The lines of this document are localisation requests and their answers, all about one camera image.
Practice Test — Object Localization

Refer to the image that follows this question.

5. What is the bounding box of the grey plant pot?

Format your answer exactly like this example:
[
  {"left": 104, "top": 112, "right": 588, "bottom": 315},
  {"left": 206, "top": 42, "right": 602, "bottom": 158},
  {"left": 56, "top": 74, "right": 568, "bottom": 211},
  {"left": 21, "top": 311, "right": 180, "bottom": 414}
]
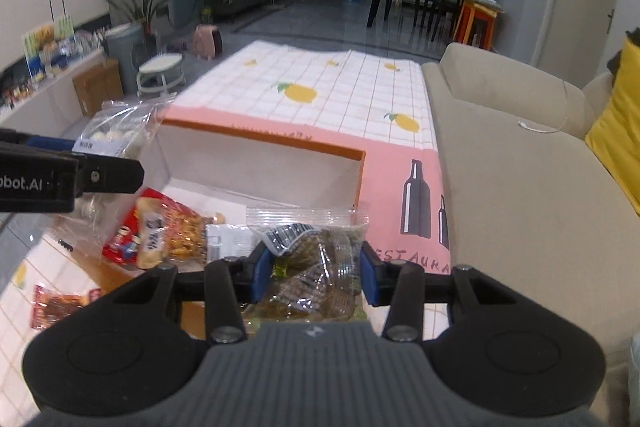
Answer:
[{"left": 104, "top": 23, "right": 146, "bottom": 94}]

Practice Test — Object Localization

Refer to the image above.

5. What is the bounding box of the orange-rimmed white box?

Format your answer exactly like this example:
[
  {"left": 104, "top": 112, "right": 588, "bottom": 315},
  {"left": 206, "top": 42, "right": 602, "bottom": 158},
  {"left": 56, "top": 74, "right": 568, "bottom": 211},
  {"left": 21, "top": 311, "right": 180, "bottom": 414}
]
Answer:
[{"left": 97, "top": 117, "right": 368, "bottom": 343}]

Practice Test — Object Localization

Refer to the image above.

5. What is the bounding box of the white round stool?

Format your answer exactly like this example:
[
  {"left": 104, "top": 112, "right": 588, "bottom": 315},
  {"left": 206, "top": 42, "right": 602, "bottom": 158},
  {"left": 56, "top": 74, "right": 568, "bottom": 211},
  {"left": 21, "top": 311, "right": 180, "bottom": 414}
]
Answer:
[{"left": 136, "top": 56, "right": 187, "bottom": 98}]

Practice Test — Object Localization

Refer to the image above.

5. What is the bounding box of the white low counter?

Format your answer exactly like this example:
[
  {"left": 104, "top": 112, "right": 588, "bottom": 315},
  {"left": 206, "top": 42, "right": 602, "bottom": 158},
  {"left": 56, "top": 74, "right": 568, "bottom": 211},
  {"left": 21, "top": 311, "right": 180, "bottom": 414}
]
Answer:
[{"left": 0, "top": 24, "right": 111, "bottom": 128}]

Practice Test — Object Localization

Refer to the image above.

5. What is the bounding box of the red bag of peanuts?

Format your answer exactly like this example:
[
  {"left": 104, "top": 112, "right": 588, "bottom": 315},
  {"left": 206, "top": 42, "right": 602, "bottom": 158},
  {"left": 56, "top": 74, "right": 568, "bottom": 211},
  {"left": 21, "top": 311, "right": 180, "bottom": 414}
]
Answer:
[{"left": 102, "top": 188, "right": 208, "bottom": 272}]

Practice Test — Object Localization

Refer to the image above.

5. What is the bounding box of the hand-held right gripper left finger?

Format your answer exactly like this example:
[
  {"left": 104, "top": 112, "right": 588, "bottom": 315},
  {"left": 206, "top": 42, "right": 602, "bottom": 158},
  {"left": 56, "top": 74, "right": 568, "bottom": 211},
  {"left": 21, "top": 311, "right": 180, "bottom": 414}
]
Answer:
[{"left": 107, "top": 240, "right": 275, "bottom": 343}]

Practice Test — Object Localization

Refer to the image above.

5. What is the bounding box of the white cable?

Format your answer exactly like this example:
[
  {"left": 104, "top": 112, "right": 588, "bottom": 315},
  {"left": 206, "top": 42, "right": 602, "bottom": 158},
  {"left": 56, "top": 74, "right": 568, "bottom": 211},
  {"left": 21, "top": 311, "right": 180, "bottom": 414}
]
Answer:
[{"left": 517, "top": 79, "right": 573, "bottom": 134}]

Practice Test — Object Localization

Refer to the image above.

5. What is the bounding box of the pink small heater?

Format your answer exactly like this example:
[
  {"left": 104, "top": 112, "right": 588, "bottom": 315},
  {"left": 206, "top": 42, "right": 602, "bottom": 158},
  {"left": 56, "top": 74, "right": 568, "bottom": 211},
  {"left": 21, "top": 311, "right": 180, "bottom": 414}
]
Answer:
[{"left": 192, "top": 23, "right": 224, "bottom": 59}]

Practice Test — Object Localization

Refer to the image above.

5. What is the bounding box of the clear bag of green snacks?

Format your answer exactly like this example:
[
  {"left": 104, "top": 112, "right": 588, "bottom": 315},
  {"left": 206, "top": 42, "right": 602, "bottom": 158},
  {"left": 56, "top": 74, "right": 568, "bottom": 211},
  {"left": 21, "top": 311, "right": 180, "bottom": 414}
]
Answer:
[{"left": 240, "top": 203, "right": 371, "bottom": 325}]

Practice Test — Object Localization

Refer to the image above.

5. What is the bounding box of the yellow cushion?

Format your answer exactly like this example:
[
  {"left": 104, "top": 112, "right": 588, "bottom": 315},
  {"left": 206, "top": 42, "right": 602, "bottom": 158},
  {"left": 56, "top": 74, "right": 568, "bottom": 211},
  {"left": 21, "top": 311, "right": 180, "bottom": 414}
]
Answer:
[{"left": 585, "top": 34, "right": 640, "bottom": 202}]

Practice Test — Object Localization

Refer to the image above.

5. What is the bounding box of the red see-through snack packet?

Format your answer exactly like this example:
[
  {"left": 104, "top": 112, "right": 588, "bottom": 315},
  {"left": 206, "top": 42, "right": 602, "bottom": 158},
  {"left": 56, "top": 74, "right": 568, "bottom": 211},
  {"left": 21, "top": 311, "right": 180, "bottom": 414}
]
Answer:
[{"left": 32, "top": 284, "right": 103, "bottom": 332}]

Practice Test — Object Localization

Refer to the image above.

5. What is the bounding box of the clear bag of white balls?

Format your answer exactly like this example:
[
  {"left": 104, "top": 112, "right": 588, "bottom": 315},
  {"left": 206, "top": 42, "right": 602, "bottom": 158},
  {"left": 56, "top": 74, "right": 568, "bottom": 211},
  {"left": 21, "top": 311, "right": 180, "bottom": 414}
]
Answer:
[{"left": 72, "top": 99, "right": 166, "bottom": 248}]

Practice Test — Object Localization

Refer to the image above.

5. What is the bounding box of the orange stool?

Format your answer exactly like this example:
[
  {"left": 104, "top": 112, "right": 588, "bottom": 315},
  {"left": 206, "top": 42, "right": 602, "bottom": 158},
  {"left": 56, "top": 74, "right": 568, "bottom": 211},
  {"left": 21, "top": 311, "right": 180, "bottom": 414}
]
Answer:
[{"left": 452, "top": 0, "right": 498, "bottom": 50}]

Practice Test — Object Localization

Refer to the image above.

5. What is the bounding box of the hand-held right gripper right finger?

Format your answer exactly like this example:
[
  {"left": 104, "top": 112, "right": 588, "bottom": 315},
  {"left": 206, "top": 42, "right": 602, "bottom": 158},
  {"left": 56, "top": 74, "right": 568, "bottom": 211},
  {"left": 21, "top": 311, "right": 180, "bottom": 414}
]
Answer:
[{"left": 359, "top": 241, "right": 521, "bottom": 342}]

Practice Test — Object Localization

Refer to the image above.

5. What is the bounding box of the beige sofa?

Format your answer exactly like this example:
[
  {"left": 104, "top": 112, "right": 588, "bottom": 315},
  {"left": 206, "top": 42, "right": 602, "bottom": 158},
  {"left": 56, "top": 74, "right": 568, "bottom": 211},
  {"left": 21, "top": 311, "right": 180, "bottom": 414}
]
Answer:
[{"left": 420, "top": 42, "right": 640, "bottom": 427}]

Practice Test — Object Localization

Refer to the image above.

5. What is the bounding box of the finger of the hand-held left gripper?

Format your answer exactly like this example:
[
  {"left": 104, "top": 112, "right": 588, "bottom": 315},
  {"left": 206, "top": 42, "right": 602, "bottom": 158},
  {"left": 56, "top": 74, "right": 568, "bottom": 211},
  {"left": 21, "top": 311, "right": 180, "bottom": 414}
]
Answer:
[
  {"left": 75, "top": 152, "right": 147, "bottom": 196},
  {"left": 0, "top": 128, "right": 91, "bottom": 156}
]

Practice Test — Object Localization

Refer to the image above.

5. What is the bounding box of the pink lemon printed mat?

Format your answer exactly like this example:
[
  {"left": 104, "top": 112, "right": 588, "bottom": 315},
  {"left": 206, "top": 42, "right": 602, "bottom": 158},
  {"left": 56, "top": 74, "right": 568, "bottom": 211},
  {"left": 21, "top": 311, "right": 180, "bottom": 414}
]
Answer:
[{"left": 0, "top": 39, "right": 453, "bottom": 348}]

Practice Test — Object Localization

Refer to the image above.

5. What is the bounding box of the brown cardboard box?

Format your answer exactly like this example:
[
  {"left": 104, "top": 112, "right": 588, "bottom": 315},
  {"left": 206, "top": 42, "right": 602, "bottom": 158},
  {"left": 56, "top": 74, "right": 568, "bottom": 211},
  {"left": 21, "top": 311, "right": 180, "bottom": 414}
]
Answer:
[{"left": 71, "top": 58, "right": 125, "bottom": 118}]

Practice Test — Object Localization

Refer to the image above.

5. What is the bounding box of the green potted plant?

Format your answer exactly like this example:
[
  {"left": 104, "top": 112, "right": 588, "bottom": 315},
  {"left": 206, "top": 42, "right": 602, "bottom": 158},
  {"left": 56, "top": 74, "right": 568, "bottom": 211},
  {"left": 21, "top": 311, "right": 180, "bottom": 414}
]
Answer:
[{"left": 97, "top": 0, "right": 173, "bottom": 35}]

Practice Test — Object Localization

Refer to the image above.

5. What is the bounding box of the row of colourful counter items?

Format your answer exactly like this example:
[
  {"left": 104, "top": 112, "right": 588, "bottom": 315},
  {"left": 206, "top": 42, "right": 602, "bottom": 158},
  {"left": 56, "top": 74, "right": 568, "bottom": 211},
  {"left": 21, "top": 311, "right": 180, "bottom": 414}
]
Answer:
[{"left": 0, "top": 14, "right": 108, "bottom": 108}]

